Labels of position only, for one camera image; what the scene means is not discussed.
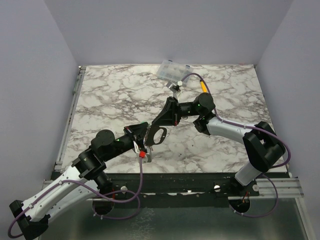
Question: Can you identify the aluminium rail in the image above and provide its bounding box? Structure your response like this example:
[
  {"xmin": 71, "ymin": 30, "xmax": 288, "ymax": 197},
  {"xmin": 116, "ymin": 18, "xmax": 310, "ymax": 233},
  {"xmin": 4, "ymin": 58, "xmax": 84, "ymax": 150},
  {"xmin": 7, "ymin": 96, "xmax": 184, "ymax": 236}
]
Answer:
[
  {"xmin": 53, "ymin": 66, "xmax": 87, "ymax": 172},
  {"xmin": 39, "ymin": 177, "xmax": 305, "ymax": 201}
]

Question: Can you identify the yellow handled screwdriver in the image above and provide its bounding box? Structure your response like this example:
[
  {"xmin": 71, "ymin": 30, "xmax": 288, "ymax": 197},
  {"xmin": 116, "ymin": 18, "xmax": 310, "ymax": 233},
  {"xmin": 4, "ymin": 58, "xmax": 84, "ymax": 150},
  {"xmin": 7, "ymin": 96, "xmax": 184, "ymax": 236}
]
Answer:
[{"xmin": 199, "ymin": 80, "xmax": 209, "ymax": 93}]

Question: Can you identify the aluminium left side rail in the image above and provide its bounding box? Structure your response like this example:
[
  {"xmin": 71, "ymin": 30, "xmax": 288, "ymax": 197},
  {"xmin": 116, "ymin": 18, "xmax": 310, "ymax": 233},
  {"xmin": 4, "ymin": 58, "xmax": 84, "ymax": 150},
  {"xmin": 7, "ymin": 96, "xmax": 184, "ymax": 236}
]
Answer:
[{"xmin": 53, "ymin": 66, "xmax": 87, "ymax": 172}]

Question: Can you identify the aluminium front rail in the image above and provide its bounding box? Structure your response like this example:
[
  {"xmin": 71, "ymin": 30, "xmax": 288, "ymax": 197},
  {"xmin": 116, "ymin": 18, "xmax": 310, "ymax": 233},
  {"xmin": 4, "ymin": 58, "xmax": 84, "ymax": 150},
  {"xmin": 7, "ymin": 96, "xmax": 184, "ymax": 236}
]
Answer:
[{"xmin": 39, "ymin": 177, "xmax": 305, "ymax": 201}]

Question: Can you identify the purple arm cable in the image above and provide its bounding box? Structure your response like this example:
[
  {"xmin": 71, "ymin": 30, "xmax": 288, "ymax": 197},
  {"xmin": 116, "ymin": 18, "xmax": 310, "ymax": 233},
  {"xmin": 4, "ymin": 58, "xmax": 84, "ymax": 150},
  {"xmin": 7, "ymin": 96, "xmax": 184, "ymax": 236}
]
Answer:
[
  {"xmin": 7, "ymin": 159, "xmax": 145, "ymax": 238},
  {"xmin": 181, "ymin": 72, "xmax": 291, "ymax": 217}
]

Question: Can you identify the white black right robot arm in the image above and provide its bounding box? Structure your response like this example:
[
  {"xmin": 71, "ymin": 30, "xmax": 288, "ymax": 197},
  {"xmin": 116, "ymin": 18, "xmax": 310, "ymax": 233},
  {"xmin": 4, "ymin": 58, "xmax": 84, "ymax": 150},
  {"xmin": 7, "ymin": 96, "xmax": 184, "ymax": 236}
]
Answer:
[{"xmin": 144, "ymin": 93, "xmax": 288, "ymax": 196}]

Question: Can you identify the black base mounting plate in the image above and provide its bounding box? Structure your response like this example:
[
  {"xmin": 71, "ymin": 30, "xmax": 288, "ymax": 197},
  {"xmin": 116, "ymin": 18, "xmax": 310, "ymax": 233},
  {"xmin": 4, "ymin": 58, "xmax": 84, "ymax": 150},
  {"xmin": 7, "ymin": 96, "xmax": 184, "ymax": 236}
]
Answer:
[{"xmin": 81, "ymin": 171, "xmax": 261, "ymax": 209}]

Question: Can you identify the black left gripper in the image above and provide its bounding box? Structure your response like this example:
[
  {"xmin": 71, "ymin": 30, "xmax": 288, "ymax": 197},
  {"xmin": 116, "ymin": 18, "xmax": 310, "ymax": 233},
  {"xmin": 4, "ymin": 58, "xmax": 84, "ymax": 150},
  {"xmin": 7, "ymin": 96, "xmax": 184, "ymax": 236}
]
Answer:
[{"xmin": 104, "ymin": 123, "xmax": 149, "ymax": 162}]

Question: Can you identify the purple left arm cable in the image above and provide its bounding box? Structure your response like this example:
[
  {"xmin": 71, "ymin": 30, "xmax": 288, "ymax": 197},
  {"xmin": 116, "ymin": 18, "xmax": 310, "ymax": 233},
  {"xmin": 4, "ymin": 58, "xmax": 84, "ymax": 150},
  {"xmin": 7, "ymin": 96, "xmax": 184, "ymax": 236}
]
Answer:
[{"xmin": 7, "ymin": 159, "xmax": 145, "ymax": 238}]

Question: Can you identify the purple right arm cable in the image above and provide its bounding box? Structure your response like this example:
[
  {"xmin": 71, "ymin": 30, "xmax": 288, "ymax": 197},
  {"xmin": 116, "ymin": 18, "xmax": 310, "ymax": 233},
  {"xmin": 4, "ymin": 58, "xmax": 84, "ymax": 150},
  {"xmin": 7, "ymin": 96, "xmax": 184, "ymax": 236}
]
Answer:
[{"xmin": 181, "ymin": 72, "xmax": 291, "ymax": 217}]

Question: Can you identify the clear plastic organizer box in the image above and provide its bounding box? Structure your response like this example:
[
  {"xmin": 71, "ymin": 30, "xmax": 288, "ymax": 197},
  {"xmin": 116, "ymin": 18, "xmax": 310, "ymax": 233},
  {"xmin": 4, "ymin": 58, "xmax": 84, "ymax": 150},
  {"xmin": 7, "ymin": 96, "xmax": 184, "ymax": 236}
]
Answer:
[{"xmin": 156, "ymin": 60, "xmax": 194, "ymax": 84}]

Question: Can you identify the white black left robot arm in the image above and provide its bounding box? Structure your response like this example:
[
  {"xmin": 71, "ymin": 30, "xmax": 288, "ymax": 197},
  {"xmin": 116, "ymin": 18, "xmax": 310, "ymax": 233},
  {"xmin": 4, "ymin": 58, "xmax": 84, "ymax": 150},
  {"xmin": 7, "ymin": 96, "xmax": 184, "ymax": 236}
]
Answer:
[{"xmin": 7, "ymin": 122, "xmax": 149, "ymax": 240}]

